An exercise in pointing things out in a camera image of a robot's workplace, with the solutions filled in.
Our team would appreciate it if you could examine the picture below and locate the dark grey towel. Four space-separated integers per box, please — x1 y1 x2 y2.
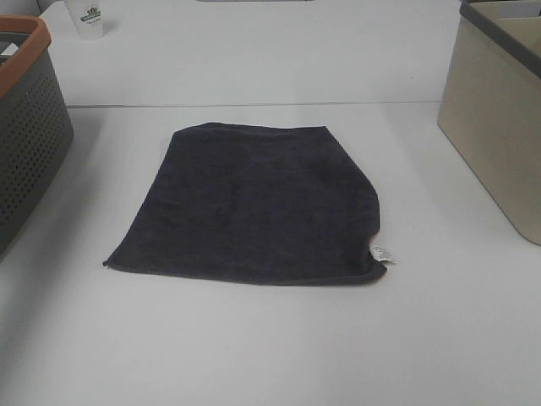
105 123 386 286

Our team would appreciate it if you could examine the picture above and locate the beige storage box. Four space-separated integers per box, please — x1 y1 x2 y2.
437 1 540 244

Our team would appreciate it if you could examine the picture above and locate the grey basket with orange rim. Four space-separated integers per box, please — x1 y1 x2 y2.
1 15 74 252

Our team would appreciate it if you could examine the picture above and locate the white paper cup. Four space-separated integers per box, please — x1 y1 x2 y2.
64 0 104 41

